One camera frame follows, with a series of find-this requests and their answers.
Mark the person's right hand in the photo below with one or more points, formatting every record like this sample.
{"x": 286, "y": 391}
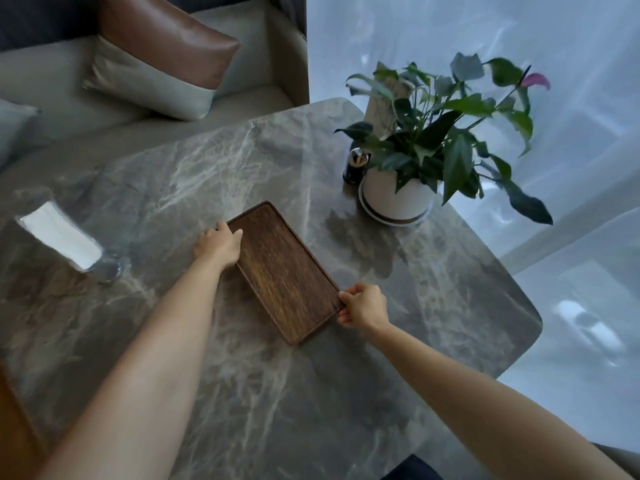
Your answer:
{"x": 365, "y": 308}

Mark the person's left hand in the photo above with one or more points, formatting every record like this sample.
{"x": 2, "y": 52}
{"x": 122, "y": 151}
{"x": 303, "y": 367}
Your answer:
{"x": 217, "y": 247}

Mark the person's left thumb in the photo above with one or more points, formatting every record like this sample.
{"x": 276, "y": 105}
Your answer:
{"x": 237, "y": 238}

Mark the person's right thumb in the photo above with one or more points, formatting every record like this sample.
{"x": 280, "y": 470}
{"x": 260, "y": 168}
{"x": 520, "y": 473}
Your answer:
{"x": 346, "y": 298}

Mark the dark wooden tray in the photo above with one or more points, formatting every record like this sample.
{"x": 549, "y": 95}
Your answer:
{"x": 284, "y": 272}

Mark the person's right forearm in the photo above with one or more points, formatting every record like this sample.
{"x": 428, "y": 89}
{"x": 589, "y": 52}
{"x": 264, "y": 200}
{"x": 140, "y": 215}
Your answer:
{"x": 492, "y": 412}

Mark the person's left forearm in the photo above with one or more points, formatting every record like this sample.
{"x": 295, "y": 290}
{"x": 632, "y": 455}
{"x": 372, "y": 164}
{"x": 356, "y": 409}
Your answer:
{"x": 145, "y": 379}

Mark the white plant pot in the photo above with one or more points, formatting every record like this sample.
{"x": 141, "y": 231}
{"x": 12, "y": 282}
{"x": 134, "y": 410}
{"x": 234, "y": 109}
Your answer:
{"x": 397, "y": 193}

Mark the black toothpick holder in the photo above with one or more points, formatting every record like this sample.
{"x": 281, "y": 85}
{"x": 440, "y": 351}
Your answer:
{"x": 356, "y": 166}

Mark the beige sofa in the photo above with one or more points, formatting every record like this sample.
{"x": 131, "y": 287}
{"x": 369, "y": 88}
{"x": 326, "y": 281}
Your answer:
{"x": 150, "y": 89}

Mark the clear tissue box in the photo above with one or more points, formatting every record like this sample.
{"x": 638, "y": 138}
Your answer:
{"x": 65, "y": 239}

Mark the white sheer curtain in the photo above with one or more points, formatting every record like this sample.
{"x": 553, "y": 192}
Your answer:
{"x": 500, "y": 194}

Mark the green potted plant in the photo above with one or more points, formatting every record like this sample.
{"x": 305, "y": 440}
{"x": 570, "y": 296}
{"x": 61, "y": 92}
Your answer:
{"x": 440, "y": 129}

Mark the wooden menu stand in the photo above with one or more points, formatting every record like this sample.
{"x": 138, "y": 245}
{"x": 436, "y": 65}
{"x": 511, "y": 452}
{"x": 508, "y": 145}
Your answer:
{"x": 382, "y": 107}

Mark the brown and beige cushion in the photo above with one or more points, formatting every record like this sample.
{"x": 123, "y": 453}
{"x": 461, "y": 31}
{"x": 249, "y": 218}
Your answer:
{"x": 160, "y": 57}

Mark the grey cushion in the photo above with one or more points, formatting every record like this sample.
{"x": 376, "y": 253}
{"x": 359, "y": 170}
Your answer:
{"x": 12, "y": 129}

